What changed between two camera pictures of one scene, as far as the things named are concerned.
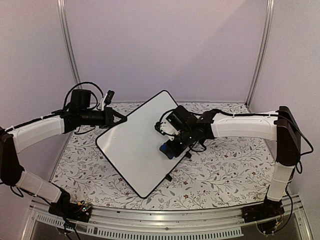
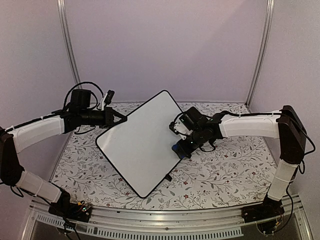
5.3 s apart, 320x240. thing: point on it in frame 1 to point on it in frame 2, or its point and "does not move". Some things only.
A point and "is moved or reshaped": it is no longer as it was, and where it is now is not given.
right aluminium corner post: (271, 4) does not move
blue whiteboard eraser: (166, 148) is moved or reshaped
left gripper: (108, 118) does not move
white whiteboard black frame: (133, 147) does not move
